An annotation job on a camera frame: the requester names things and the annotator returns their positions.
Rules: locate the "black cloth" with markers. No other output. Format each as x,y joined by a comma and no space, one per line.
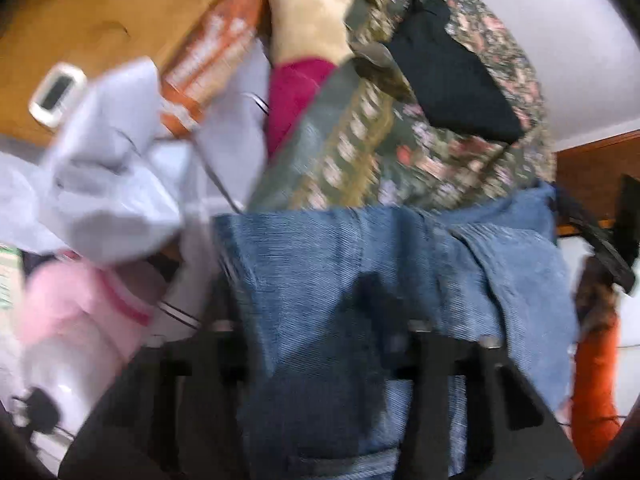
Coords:
450,75

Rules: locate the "pink striped garment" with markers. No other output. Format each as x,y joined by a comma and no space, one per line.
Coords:
75,305

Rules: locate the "wooden laptop table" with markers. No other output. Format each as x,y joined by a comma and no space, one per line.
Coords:
100,15

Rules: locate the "white cloth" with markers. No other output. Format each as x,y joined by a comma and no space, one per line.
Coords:
110,170

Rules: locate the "white black-striped sock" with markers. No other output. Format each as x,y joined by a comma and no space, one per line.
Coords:
182,305

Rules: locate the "beige and magenta garment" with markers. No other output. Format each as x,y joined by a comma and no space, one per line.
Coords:
307,25

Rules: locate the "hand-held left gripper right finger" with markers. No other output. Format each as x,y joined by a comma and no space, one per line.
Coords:
450,400

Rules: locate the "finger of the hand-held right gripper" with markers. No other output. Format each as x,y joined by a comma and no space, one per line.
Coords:
602,247

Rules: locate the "white small device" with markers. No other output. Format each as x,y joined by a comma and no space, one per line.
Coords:
56,94

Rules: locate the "blue denim pants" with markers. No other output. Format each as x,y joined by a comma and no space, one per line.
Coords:
310,270

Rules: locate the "orange cloth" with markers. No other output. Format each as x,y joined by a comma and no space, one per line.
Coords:
595,400

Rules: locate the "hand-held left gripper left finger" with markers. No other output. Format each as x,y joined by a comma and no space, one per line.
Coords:
210,390

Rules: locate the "orange printed carton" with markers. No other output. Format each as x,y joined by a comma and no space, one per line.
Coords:
215,60

